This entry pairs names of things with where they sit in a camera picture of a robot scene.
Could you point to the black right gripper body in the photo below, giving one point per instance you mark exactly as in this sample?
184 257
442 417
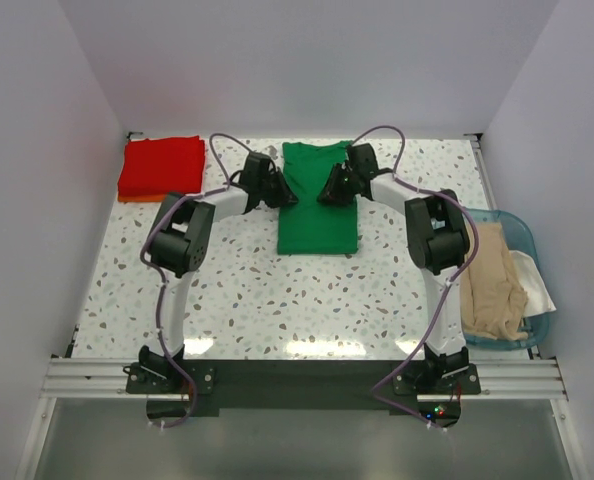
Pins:
342 187

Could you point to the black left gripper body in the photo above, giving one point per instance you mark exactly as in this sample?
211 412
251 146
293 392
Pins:
272 189

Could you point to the green t shirt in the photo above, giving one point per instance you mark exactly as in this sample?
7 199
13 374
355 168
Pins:
309 227

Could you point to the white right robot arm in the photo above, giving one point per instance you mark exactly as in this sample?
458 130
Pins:
441 240

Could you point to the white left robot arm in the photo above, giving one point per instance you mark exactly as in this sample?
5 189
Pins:
177 245

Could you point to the folded red t shirt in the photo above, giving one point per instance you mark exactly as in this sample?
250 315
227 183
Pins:
160 166

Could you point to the folded orange t shirt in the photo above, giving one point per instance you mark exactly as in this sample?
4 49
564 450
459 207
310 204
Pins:
152 198

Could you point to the clear blue plastic bin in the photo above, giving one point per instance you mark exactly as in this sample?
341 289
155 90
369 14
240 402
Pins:
518 237

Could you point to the beige t shirt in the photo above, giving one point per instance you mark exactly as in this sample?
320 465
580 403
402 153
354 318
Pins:
493 301

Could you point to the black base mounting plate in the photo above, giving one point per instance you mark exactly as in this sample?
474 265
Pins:
205 388

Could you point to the white t shirt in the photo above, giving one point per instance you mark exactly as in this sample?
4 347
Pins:
539 300

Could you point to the aluminium frame rail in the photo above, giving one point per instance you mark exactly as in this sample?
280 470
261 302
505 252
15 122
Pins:
103 378

